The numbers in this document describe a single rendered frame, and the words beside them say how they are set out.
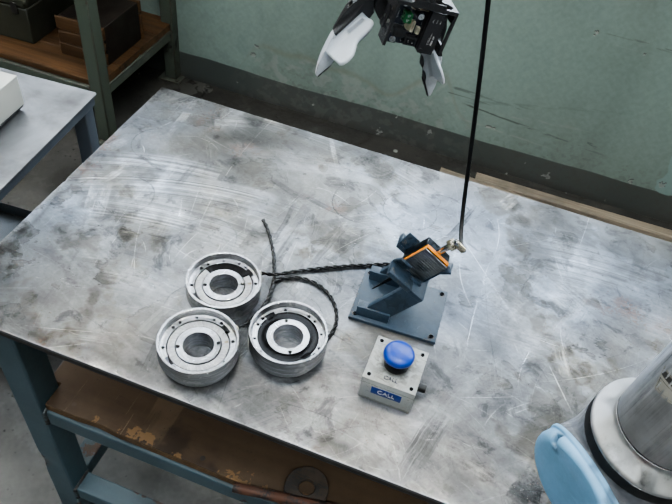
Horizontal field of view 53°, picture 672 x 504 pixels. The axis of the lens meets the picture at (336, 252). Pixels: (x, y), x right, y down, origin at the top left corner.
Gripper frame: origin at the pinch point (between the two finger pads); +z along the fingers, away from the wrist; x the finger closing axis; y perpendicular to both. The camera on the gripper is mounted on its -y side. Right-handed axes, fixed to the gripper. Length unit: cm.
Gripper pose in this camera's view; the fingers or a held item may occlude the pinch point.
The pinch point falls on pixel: (372, 83)
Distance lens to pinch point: 87.0
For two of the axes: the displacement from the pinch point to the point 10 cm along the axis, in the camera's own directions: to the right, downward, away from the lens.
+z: -2.9, 7.0, 6.5
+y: 1.8, 7.1, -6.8
